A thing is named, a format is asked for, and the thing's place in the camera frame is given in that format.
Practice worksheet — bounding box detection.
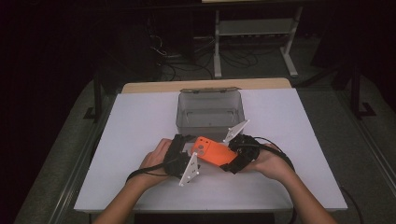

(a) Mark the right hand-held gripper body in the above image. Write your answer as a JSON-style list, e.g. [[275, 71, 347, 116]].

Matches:
[[222, 119, 261, 171]]

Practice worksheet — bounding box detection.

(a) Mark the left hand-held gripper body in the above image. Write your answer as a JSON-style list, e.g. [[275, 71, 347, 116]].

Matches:
[[163, 133, 200, 188]]

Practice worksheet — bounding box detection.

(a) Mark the orange phone case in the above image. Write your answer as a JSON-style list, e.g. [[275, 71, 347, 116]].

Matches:
[[190, 135, 239, 167]]

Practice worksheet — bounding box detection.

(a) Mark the clear grey plastic box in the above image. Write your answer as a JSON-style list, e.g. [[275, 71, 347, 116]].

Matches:
[[176, 87, 247, 144]]

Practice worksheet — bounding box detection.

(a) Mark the person's left hand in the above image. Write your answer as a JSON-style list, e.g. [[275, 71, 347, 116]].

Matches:
[[138, 138, 176, 186]]

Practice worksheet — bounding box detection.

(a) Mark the person's right hand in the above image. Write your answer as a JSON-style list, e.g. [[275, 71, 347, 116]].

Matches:
[[246, 143, 295, 181]]

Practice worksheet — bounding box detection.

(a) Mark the black metal stand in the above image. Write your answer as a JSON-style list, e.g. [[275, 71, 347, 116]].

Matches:
[[349, 62, 377, 119], [83, 71, 106, 122]]

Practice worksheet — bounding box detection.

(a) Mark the white metal stand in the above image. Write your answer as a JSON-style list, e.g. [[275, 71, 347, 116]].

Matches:
[[213, 6, 304, 78]]

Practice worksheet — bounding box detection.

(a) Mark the right hand-held gripper cable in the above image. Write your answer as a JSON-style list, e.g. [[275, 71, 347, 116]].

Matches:
[[248, 136, 297, 172]]

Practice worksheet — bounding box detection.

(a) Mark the hand-held gripper cable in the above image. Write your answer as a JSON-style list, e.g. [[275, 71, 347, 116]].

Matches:
[[248, 136, 297, 172], [125, 161, 171, 185]]

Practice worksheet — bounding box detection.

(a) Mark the left hand-held gripper cable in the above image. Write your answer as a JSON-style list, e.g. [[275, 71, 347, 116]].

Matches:
[[125, 161, 171, 185]]

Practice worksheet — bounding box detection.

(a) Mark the tangle of black floor cables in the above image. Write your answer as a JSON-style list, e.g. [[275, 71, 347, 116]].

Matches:
[[148, 34, 260, 82]]

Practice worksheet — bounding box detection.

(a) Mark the grey metal rail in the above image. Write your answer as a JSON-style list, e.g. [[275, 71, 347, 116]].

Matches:
[[339, 91, 396, 190], [49, 92, 117, 224]]

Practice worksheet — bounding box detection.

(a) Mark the black cable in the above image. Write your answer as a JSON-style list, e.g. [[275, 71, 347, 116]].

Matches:
[[340, 186, 364, 224]]

